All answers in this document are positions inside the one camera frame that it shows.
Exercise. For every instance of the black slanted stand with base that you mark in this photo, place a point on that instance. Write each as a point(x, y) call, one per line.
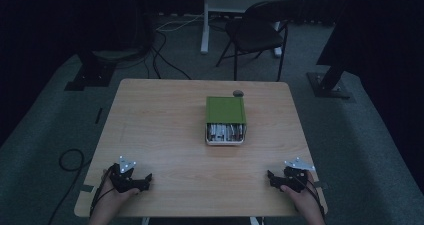
point(328, 83)

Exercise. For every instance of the grey tape piece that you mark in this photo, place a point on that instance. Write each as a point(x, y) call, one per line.
point(321, 184)

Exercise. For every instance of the white desk frame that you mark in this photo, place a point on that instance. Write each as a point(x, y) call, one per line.
point(216, 5)

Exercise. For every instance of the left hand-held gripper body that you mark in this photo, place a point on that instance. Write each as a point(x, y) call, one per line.
point(122, 180)

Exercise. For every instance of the black folding chair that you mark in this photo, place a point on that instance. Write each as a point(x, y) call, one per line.
point(258, 31)

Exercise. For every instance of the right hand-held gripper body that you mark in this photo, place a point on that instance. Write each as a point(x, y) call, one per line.
point(295, 176)

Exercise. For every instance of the green drawer box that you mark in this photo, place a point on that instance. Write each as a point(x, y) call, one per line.
point(225, 109)

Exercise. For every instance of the person's left hand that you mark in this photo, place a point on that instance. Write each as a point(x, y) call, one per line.
point(111, 201)

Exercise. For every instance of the white table leg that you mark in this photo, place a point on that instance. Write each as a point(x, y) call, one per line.
point(145, 221)
point(256, 221)

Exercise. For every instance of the person's right hand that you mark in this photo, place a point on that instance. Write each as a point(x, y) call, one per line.
point(305, 201)

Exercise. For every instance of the small grey round object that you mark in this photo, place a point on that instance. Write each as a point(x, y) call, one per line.
point(238, 93)

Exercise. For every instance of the black stand with flat base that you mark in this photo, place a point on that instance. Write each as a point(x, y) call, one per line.
point(91, 73)

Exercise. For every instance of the pile of small packets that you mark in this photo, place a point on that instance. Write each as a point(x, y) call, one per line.
point(225, 132)

